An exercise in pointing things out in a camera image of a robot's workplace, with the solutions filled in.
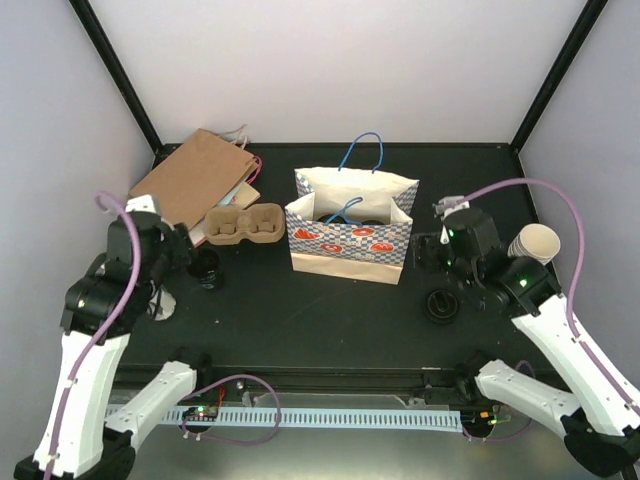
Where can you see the light blue cable duct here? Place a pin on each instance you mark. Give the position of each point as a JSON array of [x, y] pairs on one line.
[[326, 418]]

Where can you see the loose black cup lid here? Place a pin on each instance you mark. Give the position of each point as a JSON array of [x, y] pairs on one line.
[[440, 306]]

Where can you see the small circuit board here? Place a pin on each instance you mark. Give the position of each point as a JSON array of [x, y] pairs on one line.
[[201, 413]]

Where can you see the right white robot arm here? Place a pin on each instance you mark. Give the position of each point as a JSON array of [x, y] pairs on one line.
[[597, 415]]

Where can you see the brown kraft paper bag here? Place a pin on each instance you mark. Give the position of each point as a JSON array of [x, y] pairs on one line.
[[195, 177]]

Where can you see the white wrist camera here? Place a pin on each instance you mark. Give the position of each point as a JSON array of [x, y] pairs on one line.
[[144, 203], [449, 204]]

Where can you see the right stack of paper cups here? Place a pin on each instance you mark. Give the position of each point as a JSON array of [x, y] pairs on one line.
[[536, 241]]

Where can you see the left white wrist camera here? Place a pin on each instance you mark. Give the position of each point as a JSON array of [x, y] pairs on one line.
[[144, 203]]

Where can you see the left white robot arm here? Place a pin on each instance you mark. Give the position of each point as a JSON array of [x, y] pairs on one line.
[[81, 440]]

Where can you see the remaining pulp cup carriers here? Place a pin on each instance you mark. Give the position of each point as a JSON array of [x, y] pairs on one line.
[[262, 223]]

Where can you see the blue checkered paper bag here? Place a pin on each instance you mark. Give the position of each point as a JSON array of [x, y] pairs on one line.
[[352, 251]]

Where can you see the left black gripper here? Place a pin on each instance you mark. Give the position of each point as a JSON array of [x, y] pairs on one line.
[[182, 248]]

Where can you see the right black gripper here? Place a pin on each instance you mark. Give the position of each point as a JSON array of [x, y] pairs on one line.
[[424, 248]]

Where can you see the pink and blue paper bags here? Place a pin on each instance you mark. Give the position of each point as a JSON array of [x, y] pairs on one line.
[[242, 196]]

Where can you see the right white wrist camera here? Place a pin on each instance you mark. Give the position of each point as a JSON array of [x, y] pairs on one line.
[[449, 204]]

